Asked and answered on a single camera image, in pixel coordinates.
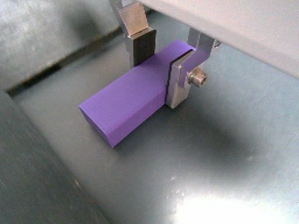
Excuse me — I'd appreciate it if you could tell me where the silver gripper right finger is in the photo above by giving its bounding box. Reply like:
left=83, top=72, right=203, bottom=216
left=165, top=28, right=217, bottom=109

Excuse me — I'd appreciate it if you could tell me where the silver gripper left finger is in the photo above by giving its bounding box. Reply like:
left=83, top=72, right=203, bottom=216
left=108, top=0, right=156, bottom=67

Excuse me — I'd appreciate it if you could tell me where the purple rectangular block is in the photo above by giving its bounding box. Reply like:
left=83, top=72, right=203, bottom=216
left=79, top=40, right=192, bottom=147

